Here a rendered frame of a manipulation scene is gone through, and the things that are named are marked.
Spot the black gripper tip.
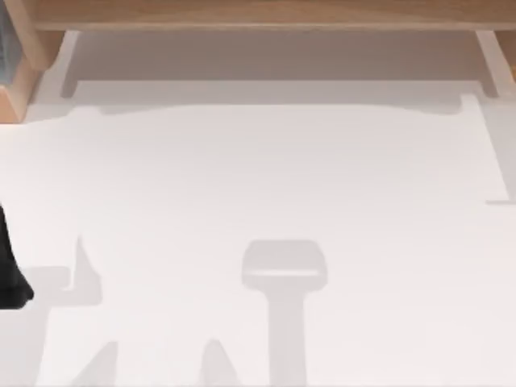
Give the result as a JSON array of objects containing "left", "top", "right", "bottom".
[{"left": 0, "top": 206, "right": 35, "bottom": 312}]

